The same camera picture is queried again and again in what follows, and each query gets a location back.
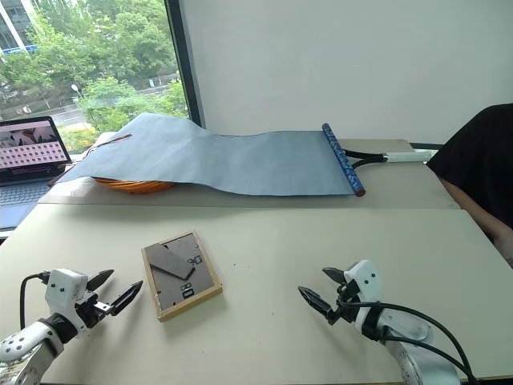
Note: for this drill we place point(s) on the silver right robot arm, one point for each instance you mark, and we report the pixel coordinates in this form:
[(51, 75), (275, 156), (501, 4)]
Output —
[(413, 333)]

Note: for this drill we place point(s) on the person's bare forearm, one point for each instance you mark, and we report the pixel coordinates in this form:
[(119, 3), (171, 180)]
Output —
[(481, 216)]

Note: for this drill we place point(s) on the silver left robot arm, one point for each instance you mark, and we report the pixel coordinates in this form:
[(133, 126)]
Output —
[(28, 341)]

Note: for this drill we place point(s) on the dark window frame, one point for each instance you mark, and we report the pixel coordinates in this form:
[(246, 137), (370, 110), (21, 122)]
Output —
[(186, 64)]

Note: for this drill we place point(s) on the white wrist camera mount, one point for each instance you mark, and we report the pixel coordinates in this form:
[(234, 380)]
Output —
[(61, 288), (366, 280)]

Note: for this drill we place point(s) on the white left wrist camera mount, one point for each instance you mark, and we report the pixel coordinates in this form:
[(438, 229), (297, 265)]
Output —
[(61, 288)]

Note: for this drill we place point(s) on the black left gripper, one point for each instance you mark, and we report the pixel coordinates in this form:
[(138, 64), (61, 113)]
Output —
[(90, 309)]

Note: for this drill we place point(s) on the open laptop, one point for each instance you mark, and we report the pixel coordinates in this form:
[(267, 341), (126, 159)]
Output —
[(28, 148)]

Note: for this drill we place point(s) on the orange woven basket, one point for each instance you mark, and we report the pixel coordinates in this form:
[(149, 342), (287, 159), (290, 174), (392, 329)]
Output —
[(136, 187)]

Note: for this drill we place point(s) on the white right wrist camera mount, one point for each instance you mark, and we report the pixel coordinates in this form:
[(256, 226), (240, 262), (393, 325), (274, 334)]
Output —
[(366, 280)]

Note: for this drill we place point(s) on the blue hanging scroll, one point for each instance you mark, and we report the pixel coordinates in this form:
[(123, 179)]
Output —
[(240, 164)]

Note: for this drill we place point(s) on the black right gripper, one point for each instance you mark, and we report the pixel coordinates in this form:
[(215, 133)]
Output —
[(345, 310)]

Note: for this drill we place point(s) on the person in black shirt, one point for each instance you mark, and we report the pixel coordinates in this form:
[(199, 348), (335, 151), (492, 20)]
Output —
[(485, 160)]

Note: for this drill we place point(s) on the wooden picture frame face-down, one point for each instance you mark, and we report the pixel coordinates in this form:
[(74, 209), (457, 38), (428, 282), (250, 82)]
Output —
[(176, 276)]

